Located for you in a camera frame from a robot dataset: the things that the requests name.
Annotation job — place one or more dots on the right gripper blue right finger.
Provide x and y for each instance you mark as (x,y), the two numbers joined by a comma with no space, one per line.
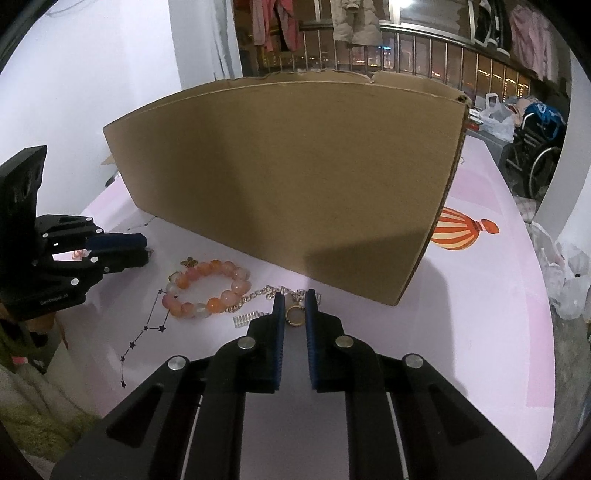
(324,355)

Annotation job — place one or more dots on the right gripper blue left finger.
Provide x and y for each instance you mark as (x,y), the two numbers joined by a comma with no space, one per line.
(266,356)

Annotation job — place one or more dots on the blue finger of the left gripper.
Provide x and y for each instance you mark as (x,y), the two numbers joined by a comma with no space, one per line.
(116,242)
(115,261)

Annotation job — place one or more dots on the small silver hair clip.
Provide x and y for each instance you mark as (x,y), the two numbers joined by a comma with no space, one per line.
(243,320)

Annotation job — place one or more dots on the gold butterfly charm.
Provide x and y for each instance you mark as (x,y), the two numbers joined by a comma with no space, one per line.
(189,262)

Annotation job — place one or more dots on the brown cardboard box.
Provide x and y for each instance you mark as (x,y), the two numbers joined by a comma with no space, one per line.
(335,175)

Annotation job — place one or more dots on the white bag on floor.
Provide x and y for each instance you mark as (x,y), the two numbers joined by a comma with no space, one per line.
(566,274)

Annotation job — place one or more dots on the red hanging jacket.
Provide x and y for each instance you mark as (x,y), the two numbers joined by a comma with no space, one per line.
(270,14)

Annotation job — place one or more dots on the white plastic bag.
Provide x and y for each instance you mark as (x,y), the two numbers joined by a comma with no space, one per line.
(497,119)

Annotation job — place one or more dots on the wheelchair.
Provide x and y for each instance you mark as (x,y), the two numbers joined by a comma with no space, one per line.
(537,148)

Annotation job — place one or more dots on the metal balcony railing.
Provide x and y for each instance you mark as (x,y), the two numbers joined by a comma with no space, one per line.
(474,71)

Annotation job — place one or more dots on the beige hanging coat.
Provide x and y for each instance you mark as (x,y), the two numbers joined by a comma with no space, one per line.
(356,22)

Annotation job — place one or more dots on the black white hanging jacket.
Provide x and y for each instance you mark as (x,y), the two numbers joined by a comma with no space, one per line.
(493,26)

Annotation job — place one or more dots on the pink hanging jacket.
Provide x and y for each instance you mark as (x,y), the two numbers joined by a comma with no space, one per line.
(533,42)

